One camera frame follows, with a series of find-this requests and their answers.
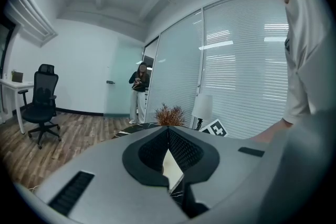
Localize white desk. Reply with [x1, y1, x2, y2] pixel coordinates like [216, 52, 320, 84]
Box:
[0, 78, 35, 134]

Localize person's right forearm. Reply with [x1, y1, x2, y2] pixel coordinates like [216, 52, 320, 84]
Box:
[249, 118, 293, 144]

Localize dried plant in white vase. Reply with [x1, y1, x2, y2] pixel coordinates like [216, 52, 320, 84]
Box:
[153, 102, 186, 127]

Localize white slatted window blinds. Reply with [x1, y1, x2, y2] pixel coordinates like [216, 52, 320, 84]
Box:
[145, 0, 289, 140]

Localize black office chair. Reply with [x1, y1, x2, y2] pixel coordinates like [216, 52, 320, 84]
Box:
[18, 63, 62, 150]

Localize frosted glass door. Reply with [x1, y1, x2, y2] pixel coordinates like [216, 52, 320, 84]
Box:
[103, 39, 145, 118]

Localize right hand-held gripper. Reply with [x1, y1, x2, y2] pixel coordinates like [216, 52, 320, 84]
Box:
[201, 118, 229, 137]

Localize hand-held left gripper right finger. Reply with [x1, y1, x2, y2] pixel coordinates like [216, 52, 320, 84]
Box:
[168, 125, 268, 220]

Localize white plastic tray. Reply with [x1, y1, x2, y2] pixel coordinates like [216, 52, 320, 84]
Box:
[161, 149, 184, 194]

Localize white shade table lamp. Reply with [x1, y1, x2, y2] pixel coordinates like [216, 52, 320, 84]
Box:
[191, 94, 214, 131]

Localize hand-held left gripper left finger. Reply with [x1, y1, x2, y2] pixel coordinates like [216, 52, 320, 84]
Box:
[15, 125, 188, 224]

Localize person's white shirt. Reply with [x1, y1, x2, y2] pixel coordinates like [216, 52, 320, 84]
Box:
[249, 0, 336, 224]

